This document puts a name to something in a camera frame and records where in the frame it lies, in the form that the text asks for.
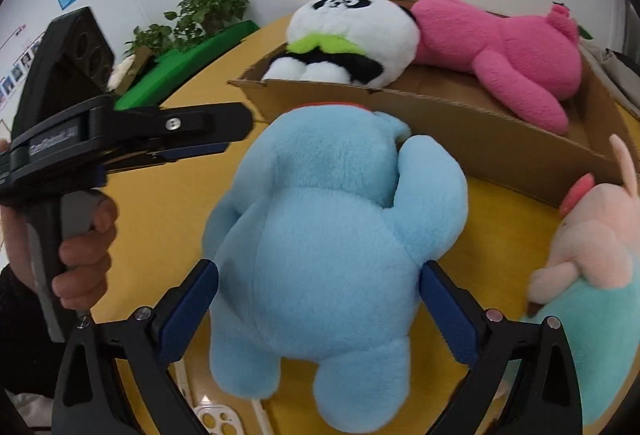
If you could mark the wall photo board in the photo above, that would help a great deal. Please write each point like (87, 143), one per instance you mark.
(20, 65)

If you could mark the person's left hand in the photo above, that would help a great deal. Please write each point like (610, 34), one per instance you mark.
(85, 255)

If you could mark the cardboard box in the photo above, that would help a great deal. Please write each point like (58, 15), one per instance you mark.
(450, 125)

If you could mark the blue plush toy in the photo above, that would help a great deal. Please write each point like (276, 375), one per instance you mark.
(320, 240)

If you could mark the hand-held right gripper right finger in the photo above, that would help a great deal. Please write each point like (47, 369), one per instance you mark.
(450, 315)

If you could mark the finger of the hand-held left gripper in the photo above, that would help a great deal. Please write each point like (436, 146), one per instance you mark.
(195, 151)
(200, 122)

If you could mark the panda plush toy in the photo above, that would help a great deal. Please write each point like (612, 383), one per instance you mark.
(350, 30)

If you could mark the person's left forearm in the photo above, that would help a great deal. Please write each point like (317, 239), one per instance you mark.
(25, 340)

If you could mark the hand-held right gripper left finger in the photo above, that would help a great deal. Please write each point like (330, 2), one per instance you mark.
(187, 310)

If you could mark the potted green plant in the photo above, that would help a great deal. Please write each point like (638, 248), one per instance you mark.
(210, 10)

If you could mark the pink and teal plush toy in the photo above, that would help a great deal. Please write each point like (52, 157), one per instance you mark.
(590, 240)

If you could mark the white plastic tray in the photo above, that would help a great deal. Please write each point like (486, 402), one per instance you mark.
(215, 417)

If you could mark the small green plant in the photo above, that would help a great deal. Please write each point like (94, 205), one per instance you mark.
(150, 37)

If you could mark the grey cloth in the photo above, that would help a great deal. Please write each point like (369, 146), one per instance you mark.
(620, 75)

